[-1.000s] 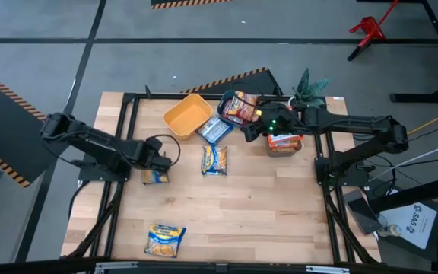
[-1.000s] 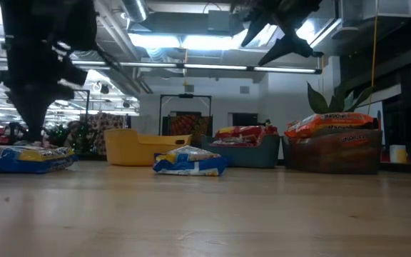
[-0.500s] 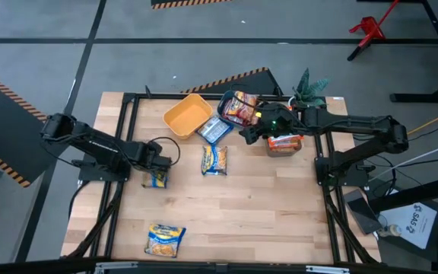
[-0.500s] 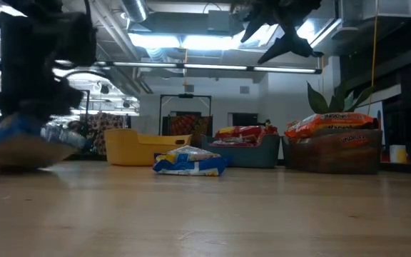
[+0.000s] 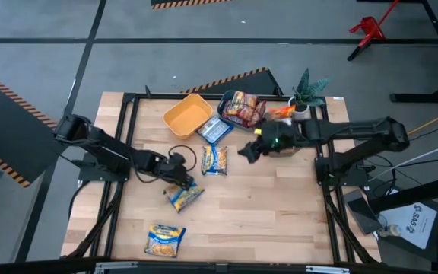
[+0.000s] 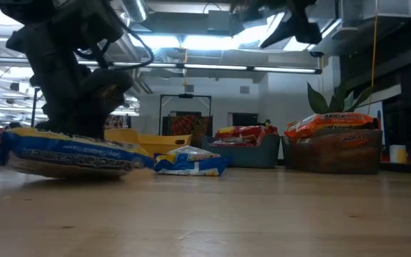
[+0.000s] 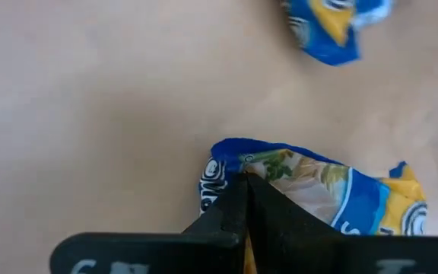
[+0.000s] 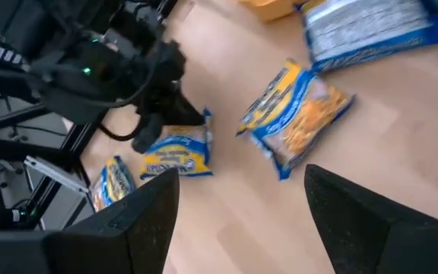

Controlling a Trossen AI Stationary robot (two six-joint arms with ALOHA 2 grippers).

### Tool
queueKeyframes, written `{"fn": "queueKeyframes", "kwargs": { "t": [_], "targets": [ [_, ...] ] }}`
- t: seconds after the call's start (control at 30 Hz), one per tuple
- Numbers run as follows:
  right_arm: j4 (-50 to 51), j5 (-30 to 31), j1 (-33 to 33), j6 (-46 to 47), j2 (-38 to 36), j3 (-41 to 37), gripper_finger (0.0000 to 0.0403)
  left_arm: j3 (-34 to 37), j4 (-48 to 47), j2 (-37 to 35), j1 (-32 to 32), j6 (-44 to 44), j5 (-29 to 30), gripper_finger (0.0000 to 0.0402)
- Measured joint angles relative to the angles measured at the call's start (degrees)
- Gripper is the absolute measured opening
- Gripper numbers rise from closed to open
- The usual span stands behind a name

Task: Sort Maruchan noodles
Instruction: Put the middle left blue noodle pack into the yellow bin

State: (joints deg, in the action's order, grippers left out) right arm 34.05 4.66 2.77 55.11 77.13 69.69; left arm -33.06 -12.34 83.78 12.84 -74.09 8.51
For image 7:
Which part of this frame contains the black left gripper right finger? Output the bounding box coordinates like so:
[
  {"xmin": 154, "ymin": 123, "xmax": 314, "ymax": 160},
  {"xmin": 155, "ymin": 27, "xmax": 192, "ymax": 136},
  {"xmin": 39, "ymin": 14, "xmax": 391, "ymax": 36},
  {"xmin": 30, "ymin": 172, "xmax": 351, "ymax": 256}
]
[{"xmin": 246, "ymin": 172, "xmax": 438, "ymax": 274}]

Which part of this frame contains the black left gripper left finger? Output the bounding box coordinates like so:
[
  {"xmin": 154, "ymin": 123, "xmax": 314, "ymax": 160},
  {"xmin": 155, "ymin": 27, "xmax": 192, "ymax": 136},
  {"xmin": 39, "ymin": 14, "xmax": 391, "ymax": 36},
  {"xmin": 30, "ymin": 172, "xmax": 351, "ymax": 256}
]
[{"xmin": 49, "ymin": 172, "xmax": 249, "ymax": 274}]

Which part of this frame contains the blue shrimp ramen pack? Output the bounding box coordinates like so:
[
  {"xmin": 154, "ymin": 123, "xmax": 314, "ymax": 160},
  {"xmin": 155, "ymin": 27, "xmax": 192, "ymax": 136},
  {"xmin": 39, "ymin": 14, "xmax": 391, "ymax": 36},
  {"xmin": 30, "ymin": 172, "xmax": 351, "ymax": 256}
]
[
  {"xmin": 279, "ymin": 0, "xmax": 395, "ymax": 66},
  {"xmin": 198, "ymin": 137, "xmax": 429, "ymax": 237}
]

